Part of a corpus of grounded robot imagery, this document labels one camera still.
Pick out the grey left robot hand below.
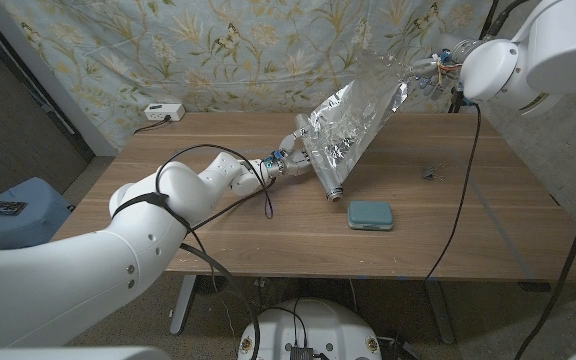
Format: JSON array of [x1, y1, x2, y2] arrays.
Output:
[[262, 113, 314, 177]]

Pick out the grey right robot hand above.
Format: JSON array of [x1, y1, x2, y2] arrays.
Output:
[[407, 38, 484, 101]]

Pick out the aluminum foil roll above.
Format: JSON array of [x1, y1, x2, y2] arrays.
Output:
[[300, 54, 410, 203]]

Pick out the teal sponge block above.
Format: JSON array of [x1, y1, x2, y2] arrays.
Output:
[[347, 200, 395, 232]]

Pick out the floral backdrop cloth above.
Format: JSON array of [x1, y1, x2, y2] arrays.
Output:
[[0, 0, 494, 151]]

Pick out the white power strip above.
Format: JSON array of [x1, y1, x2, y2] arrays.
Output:
[[143, 102, 187, 122]]

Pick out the black ribbed round object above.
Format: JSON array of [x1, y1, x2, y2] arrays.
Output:
[[196, 274, 229, 297]]

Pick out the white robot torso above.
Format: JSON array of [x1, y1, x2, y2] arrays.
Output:
[[237, 298, 383, 360]]

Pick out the grey table leg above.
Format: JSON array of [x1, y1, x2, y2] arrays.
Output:
[[423, 279, 457, 345], [169, 274, 199, 335]]

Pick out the blue storage bin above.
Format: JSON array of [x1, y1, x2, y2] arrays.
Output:
[[0, 176, 74, 251]]

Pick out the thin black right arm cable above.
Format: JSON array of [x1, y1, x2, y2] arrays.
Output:
[[423, 102, 483, 282]]

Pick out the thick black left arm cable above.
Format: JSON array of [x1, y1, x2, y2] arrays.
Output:
[[180, 177, 278, 360]]

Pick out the black power strip cord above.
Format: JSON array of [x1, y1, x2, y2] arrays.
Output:
[[132, 115, 173, 135]]

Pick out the black arm strap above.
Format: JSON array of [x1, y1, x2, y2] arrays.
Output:
[[111, 191, 192, 232]]

